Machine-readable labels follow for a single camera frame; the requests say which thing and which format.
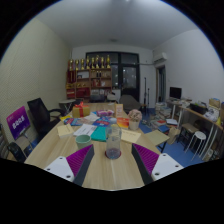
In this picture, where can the stack of books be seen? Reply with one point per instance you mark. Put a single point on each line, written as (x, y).
(162, 110)

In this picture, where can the black chair backrest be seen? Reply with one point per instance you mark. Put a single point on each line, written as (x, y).
(16, 151)

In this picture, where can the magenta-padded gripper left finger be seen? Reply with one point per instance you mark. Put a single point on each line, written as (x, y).
(78, 161)

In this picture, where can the small round grey table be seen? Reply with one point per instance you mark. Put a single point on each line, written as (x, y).
(67, 101)

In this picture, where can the black computer monitor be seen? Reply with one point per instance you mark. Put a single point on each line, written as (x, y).
(175, 92)

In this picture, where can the light wooden low stool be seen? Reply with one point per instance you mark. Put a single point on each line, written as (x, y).
(156, 136)

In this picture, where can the wooden shelf unit with trophies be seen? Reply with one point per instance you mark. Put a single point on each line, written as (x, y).
(88, 78)

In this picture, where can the yellow gift box red ribbon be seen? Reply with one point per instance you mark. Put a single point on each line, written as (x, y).
(81, 111)

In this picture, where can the white round stool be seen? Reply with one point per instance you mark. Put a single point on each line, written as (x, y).
(199, 135)

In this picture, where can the teal book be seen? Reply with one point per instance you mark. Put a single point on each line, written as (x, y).
(99, 134)

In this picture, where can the beige envelope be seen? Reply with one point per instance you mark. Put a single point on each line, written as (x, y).
(131, 136)

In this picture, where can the orange book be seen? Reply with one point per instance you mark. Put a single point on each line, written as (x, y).
(123, 122)

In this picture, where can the pink box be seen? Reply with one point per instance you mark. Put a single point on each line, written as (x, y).
(105, 113)

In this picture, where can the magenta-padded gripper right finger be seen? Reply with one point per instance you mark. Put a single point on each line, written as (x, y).
(148, 161)

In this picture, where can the white printed paper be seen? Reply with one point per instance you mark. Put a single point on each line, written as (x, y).
(85, 130)

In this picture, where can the beige upholstered chair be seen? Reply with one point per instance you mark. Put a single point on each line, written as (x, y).
(129, 101)

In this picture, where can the pale green cup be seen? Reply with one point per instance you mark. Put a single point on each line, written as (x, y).
(83, 143)

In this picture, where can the black tripod stand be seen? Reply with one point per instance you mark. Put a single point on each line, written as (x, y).
(145, 95)

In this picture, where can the purple sign board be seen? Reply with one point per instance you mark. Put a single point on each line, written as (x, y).
(18, 122)

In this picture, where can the black office chair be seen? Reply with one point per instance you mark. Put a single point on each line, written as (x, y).
(40, 115)

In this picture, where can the cluttered wooden side desk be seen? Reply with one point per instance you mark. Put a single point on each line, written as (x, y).
(200, 115)

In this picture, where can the clear plastic water bottle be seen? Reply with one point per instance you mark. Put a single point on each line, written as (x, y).
(113, 143)

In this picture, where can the orange standing card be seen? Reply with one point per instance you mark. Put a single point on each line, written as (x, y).
(119, 110)

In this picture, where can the beige notepad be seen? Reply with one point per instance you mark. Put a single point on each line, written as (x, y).
(65, 130)

